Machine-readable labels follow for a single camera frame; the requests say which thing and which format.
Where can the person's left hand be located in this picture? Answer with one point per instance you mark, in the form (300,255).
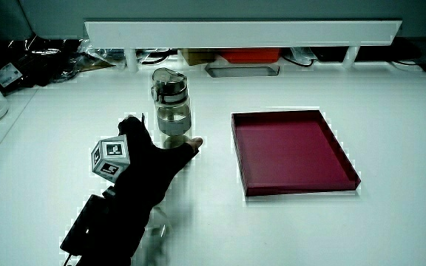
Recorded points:
(142,166)

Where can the clear bottle with grey lid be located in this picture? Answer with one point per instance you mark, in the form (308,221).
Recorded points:
(171,107)

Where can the black wrist sensor box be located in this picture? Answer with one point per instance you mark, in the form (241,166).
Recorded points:
(83,225)

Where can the brown cardboard box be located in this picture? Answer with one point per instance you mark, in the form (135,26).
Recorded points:
(198,57)

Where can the flat grey tray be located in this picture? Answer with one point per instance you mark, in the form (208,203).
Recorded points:
(240,70)

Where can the black plastic bags pile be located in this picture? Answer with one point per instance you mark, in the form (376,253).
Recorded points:
(39,63)

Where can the dark red square tray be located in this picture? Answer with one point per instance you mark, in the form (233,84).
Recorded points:
(290,151)

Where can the orange box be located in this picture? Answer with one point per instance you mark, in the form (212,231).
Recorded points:
(250,55)

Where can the white desk shelf riser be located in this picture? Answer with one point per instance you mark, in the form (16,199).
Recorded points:
(242,33)

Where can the clear plastic bag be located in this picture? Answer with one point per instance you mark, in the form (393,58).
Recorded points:
(303,54)

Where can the black flat device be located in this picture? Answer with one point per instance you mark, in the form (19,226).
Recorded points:
(368,51)

